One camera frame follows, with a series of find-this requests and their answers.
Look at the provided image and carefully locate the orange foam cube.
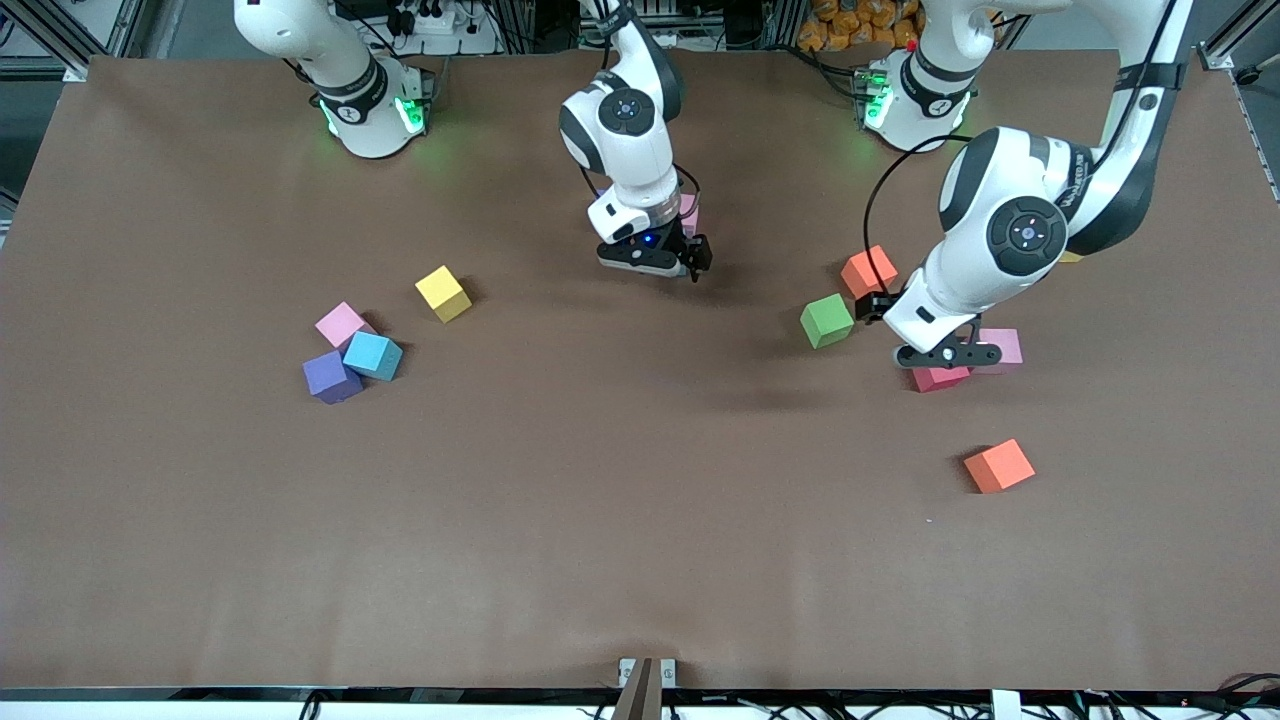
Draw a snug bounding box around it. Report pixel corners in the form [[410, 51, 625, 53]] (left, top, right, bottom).
[[964, 438, 1037, 495], [840, 245, 899, 302]]

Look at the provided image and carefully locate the green foam cube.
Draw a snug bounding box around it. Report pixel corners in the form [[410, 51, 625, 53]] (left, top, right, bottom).
[[799, 293, 856, 350]]

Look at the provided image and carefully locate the white power strip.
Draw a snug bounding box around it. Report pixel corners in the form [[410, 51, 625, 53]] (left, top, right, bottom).
[[385, 3, 471, 36]]

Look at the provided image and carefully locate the brown paper table cover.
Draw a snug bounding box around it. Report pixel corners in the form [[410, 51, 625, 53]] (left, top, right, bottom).
[[0, 48, 1280, 693]]

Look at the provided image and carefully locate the cyan foam cube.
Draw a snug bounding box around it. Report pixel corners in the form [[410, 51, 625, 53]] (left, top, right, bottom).
[[342, 331, 405, 383]]

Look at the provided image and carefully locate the orange mesh bag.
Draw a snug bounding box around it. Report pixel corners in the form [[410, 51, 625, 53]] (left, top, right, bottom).
[[800, 0, 921, 51]]

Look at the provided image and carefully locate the purple foam cube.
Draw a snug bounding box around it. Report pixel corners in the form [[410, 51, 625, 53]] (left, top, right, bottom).
[[302, 350, 365, 405]]

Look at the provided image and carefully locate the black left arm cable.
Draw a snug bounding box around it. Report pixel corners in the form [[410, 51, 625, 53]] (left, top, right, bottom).
[[864, 133, 976, 301]]

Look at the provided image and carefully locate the aluminium frame profile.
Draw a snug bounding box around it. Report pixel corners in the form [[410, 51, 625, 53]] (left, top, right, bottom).
[[1200, 0, 1280, 71], [0, 0, 136, 81]]

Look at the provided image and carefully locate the metal bracket plate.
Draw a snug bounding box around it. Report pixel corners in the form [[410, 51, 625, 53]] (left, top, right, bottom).
[[618, 657, 677, 689]]

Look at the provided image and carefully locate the brown camera pole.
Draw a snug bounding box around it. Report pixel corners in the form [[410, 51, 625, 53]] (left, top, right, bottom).
[[610, 657, 664, 720]]

